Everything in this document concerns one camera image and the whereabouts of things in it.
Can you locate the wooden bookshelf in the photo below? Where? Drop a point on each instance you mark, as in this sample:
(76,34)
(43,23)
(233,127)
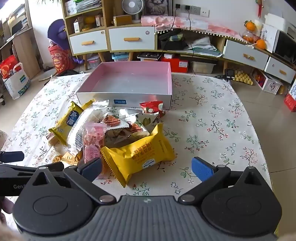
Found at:
(23,46)

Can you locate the purple hat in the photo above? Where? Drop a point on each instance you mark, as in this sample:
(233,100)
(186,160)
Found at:
(57,30)

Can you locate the small orange white box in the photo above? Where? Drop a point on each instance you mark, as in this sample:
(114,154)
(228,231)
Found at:
(99,20)

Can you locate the orange biscuit packet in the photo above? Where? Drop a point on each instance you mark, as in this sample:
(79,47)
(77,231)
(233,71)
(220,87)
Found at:
(69,160)

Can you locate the stack of papers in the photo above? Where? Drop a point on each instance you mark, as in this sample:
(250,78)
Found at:
(89,5)

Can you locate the white green small box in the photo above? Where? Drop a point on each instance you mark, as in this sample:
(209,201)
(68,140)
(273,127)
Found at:
(78,26)

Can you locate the floral tablecloth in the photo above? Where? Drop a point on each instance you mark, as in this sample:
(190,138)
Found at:
(208,115)

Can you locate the large yellow oval-label snack packet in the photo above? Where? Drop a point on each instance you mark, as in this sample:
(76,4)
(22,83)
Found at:
(138,155)

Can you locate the pile of folded papers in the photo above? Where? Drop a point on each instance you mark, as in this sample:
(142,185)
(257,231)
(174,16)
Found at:
(203,46)

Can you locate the white desk fan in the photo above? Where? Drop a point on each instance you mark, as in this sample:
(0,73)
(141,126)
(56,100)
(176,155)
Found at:
(130,5)

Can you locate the yellow toy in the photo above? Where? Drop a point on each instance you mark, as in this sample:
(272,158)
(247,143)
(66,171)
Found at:
(89,22)

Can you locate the red carton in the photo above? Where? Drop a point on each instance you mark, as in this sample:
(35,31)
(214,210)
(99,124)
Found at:
(291,102)

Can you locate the yellow foam block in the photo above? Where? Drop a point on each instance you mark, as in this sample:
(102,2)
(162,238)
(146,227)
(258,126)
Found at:
(242,78)

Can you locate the small brown biscuit packet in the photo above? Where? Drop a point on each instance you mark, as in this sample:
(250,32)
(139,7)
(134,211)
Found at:
(51,138)

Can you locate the white shopping bag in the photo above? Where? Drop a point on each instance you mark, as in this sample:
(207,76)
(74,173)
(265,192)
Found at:
(17,87)

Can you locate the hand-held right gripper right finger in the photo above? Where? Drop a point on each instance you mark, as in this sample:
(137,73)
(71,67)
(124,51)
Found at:
(201,169)

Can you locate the wooden cabinet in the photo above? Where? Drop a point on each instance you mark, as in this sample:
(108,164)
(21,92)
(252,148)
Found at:
(106,16)

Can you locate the blue-lid storage box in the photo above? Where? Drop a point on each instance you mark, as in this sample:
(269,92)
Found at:
(119,56)

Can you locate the plain yellow snack packet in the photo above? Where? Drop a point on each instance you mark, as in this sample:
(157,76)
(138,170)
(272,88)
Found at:
(89,103)

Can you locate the black device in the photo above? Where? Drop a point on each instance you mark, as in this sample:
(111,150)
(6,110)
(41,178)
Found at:
(229,74)

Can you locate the black storage bin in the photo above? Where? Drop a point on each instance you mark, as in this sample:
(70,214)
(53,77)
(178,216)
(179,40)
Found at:
(172,42)

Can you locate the pink snack packet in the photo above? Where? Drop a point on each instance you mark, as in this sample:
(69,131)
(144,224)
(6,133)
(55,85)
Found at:
(92,143)

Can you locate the red gift bag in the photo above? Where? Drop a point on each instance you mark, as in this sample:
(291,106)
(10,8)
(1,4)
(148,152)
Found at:
(59,60)

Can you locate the person's left hand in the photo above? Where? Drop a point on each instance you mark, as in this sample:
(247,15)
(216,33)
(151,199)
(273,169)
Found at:
(5,206)

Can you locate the framed cat picture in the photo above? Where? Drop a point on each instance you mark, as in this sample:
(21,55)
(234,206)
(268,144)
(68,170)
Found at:
(157,7)

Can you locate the yellow blue-label snack packet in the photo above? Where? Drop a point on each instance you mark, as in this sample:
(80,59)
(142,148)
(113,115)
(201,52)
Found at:
(66,122)

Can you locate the red hanging decoration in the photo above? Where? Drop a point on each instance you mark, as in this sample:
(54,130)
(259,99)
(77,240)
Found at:
(259,8)

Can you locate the clear storage box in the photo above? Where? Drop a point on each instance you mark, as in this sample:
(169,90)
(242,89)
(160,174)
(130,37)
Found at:
(202,67)

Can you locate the pink cloth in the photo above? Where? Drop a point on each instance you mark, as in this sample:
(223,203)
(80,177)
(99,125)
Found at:
(161,22)

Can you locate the brown box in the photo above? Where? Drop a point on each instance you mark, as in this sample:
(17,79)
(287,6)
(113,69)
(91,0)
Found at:
(126,20)

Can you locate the white wall socket row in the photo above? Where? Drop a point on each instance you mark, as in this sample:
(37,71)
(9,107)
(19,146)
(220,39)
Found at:
(197,9)

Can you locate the orange fruit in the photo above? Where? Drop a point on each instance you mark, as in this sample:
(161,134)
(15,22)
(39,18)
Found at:
(260,44)
(251,26)

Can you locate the black microwave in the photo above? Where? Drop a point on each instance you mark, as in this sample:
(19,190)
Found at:
(285,46)

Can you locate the red snack packet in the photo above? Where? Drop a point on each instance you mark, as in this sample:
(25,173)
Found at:
(151,108)

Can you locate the red shopping bag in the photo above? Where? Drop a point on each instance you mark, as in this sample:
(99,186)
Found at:
(8,67)

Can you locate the clear wafer packet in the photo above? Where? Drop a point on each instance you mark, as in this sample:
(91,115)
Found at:
(98,111)

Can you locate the white pecan snack packet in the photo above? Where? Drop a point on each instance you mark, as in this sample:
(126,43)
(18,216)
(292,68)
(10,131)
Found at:
(113,121)
(136,129)
(146,120)

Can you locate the pink white cardboard box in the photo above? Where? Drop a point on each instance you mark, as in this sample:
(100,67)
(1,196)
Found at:
(124,81)

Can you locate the white round plate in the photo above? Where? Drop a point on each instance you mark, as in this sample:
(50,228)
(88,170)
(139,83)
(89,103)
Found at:
(46,76)

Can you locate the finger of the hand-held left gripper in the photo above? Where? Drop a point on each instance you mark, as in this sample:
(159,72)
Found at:
(11,156)
(18,170)

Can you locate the black flat case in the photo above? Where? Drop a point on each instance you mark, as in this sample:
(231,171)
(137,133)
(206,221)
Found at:
(149,55)

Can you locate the clear white cake packet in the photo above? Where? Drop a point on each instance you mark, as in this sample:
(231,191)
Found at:
(77,134)

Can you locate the clear jar of oranges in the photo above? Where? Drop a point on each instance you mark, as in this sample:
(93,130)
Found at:
(248,36)

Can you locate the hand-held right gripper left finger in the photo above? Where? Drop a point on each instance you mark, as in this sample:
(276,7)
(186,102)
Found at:
(92,168)

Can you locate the white box red print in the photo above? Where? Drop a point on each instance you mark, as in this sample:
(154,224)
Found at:
(268,83)

